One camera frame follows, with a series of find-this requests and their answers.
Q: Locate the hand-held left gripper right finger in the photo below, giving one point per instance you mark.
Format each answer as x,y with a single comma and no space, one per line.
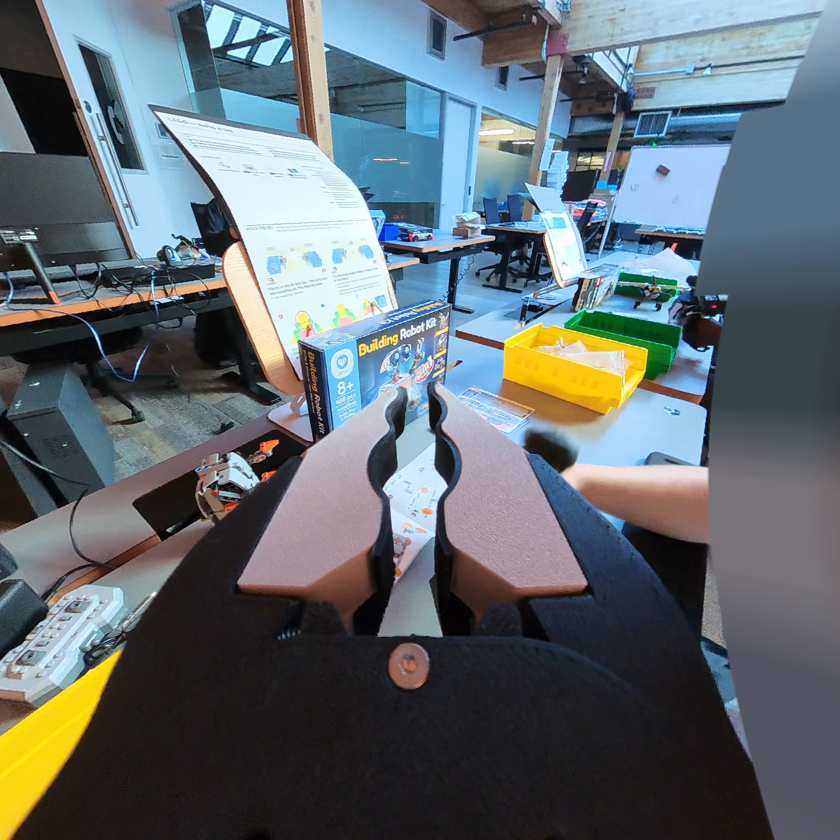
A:
512,525

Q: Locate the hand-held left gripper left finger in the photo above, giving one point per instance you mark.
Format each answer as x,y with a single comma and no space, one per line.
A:
315,525

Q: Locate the instruction booklet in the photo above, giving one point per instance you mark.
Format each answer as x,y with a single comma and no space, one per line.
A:
418,499

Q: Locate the yellow plastic parts bin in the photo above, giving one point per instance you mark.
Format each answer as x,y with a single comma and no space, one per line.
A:
40,748

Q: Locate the person's right forearm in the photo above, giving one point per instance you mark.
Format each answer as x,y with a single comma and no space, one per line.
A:
643,499

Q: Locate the grey desk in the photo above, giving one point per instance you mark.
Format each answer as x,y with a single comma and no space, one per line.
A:
630,427

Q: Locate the wooden office desk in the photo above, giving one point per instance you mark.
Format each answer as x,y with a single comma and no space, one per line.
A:
105,295

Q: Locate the white folded leaflet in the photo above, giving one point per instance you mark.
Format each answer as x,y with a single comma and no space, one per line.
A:
496,410

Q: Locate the small yellow bin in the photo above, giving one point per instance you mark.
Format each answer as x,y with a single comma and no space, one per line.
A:
571,374

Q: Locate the partly built toy robot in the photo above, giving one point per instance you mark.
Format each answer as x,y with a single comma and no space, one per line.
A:
230,486

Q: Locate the green plastic bin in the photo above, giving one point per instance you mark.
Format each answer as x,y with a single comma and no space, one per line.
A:
624,335

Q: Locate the black flat panel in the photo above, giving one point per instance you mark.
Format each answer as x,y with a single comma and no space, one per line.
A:
164,505

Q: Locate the blue robot kit box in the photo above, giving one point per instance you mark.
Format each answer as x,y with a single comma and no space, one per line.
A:
374,361

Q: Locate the small curled white poster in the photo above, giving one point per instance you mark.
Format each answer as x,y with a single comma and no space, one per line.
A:
561,236

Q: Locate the brown office table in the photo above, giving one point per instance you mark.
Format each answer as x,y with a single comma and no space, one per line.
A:
433,247

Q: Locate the black computer tower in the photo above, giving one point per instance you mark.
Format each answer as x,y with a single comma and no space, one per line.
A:
59,433

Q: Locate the grey battery box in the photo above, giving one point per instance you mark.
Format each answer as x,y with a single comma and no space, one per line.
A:
59,643

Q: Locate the white board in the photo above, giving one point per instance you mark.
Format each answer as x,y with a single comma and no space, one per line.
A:
670,184

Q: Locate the black box device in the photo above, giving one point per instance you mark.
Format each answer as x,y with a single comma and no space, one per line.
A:
16,610

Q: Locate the black computer monitor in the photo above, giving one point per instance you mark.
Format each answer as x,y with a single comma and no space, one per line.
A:
53,204

